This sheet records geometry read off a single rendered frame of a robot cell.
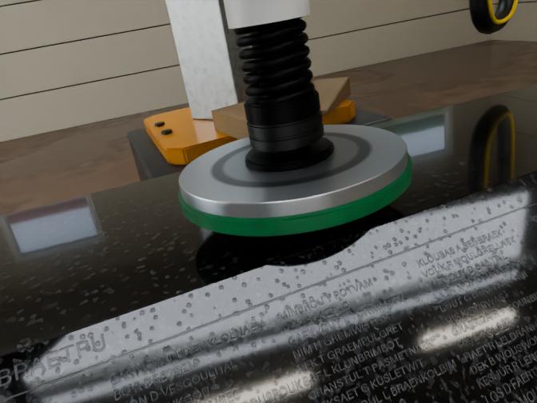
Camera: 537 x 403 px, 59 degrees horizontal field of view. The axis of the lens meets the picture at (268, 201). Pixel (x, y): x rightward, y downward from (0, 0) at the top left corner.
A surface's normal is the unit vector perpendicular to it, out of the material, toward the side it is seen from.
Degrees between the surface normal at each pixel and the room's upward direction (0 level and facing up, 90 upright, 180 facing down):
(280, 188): 0
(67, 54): 90
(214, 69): 90
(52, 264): 0
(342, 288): 45
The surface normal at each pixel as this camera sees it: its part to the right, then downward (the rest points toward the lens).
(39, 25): 0.24, 0.34
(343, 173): -0.16, -0.91
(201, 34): -0.62, 0.39
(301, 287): 0.14, -0.43
